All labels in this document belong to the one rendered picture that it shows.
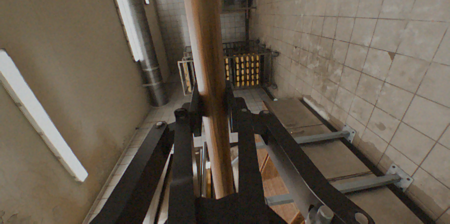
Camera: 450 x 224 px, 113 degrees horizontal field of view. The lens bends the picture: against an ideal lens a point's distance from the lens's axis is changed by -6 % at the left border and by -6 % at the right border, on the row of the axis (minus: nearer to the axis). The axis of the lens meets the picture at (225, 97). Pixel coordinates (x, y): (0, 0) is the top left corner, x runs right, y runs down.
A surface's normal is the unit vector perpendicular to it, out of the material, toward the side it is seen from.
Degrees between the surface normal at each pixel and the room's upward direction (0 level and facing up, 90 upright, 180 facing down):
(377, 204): 90
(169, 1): 90
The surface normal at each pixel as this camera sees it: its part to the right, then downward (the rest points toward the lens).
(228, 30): 0.10, 0.46
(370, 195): -0.07, -0.88
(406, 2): -0.99, 0.11
